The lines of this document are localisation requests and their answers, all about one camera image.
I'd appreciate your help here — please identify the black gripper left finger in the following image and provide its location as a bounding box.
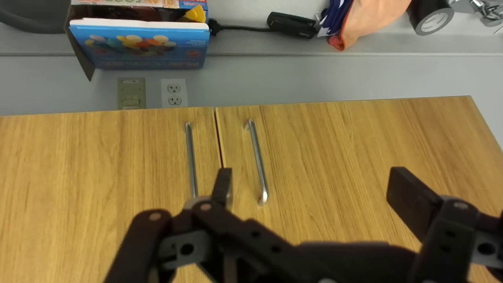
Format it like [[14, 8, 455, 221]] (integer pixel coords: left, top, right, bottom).
[[102, 167, 295, 283]]

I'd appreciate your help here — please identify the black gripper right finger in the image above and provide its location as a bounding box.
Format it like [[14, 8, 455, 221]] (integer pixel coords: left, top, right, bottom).
[[386, 166, 503, 283]]

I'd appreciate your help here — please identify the wooden cabinet door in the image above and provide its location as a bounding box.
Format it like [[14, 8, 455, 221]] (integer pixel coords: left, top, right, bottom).
[[213, 95, 503, 283], [0, 106, 220, 283]]

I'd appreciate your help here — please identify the blue toy food box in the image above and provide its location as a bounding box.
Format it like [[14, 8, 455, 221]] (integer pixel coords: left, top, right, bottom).
[[66, 0, 212, 82]]

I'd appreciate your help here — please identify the black mug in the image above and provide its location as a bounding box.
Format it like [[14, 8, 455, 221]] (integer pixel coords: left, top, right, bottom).
[[407, 0, 455, 38]]

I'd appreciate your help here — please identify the coral red cloth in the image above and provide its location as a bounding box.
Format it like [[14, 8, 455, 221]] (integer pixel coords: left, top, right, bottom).
[[328, 33, 349, 54]]

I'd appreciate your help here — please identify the metal faucet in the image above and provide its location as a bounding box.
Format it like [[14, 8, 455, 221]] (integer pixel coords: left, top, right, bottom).
[[454, 0, 503, 29]]

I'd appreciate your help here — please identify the peach orange cloth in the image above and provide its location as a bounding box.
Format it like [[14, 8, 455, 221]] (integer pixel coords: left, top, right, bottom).
[[328, 0, 416, 54]]

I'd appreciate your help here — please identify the yellow toy piece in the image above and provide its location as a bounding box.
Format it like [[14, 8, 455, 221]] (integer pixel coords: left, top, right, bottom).
[[180, 4, 209, 24]]

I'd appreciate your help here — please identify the navy blue cloth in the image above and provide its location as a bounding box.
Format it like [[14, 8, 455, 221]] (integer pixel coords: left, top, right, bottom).
[[315, 0, 358, 40]]

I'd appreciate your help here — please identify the dark grey round tray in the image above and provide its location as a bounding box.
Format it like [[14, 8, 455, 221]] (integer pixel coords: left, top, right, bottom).
[[0, 0, 73, 35]]

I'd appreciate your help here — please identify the metal cabinet door handle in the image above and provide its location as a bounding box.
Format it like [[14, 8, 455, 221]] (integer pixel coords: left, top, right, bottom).
[[242, 118, 270, 208], [182, 121, 201, 210]]

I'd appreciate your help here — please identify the white wall outlet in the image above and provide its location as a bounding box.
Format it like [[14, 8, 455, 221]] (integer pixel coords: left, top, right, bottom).
[[160, 77, 190, 110]]

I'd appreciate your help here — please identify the beige wall switch plate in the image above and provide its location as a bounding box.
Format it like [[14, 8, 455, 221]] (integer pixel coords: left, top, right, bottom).
[[116, 77, 147, 110]]

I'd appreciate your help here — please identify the black power cable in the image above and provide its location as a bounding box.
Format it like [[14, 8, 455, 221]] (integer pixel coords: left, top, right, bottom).
[[207, 18, 271, 37]]

